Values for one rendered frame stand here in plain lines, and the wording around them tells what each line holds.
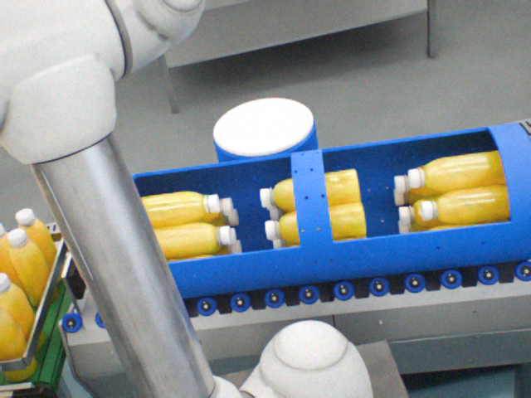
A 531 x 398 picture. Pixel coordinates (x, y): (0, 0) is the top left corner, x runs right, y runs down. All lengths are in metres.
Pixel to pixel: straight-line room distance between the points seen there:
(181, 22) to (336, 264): 0.78
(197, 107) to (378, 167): 2.67
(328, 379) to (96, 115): 0.48
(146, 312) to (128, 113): 3.54
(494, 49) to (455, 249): 3.04
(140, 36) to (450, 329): 1.06
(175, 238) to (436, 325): 0.59
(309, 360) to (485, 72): 3.34
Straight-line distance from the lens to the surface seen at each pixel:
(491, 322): 1.70
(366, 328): 1.67
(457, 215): 1.54
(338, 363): 1.07
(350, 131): 3.85
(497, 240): 1.53
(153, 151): 4.00
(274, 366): 1.07
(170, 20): 0.85
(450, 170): 1.55
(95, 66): 0.84
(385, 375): 1.40
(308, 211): 1.47
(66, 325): 1.73
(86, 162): 0.85
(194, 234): 1.55
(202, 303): 1.64
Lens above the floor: 2.11
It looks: 37 degrees down
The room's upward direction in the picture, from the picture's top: 11 degrees counter-clockwise
